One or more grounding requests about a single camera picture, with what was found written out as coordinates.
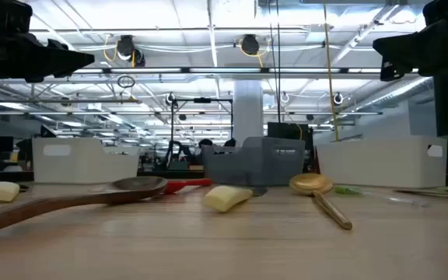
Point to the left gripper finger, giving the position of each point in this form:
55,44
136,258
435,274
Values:
49,78
60,58

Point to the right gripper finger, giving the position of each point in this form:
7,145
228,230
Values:
395,72
401,48

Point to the yellow sponge block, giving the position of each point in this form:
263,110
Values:
2,191

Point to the light wooden spoon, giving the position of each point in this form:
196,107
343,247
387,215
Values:
310,183

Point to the brown wooden spoon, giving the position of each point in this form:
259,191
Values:
138,186

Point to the red silicone spoon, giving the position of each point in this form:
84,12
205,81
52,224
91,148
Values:
177,186

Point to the grey plastic bin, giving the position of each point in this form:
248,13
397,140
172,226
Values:
255,167

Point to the white plastic bin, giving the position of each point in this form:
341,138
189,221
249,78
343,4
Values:
84,167
383,163

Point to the black background screen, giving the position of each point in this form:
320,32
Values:
286,130

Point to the white building pillar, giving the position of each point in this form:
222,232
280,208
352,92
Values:
247,113

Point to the person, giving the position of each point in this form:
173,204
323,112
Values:
230,142
205,143

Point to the silver ventilation duct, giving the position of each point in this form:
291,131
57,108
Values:
403,91

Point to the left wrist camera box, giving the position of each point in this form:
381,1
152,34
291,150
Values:
2,15

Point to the black background station frame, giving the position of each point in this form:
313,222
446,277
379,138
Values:
202,100

